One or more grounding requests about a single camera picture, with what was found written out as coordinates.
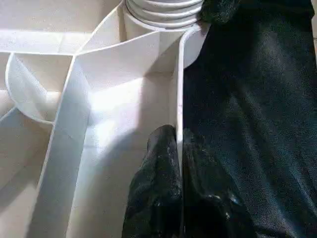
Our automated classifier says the white plastic table top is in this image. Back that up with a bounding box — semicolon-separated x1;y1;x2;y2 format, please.
0;0;211;238

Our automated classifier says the black work mat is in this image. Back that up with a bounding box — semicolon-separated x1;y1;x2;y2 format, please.
182;0;317;238

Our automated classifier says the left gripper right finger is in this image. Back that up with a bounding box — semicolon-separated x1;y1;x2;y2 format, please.
182;128;256;238

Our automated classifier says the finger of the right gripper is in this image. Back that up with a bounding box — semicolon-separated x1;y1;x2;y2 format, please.
198;0;243;24

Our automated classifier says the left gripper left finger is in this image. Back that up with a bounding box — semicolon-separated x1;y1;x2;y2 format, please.
123;124;185;238

